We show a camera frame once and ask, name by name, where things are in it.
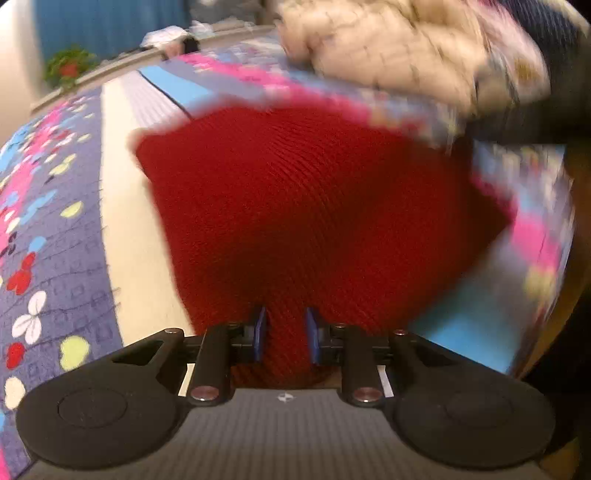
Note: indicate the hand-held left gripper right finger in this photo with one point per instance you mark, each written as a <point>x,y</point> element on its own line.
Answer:
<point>313,339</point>

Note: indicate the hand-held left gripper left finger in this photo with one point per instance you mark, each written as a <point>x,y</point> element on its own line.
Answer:
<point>260,333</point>

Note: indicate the red knit garment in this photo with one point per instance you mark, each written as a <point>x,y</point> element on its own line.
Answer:
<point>314,207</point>

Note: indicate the printed blue floral blanket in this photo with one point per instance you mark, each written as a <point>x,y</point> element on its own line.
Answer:
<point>55,221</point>

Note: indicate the white crumpled cloth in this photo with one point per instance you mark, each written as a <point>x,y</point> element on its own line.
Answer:
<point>168,37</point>

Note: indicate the beige quilted jacket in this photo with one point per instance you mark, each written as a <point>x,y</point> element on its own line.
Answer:
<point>401,41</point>

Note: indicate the green plant with red flowers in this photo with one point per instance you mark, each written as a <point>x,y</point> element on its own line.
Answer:
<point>69,67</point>

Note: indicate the blue curtain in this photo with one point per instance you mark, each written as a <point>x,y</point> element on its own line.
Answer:
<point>115,23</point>

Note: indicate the dark cloth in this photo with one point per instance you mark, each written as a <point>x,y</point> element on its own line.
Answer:
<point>554,55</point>

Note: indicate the beige bed side rail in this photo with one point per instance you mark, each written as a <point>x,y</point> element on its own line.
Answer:
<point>120,62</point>

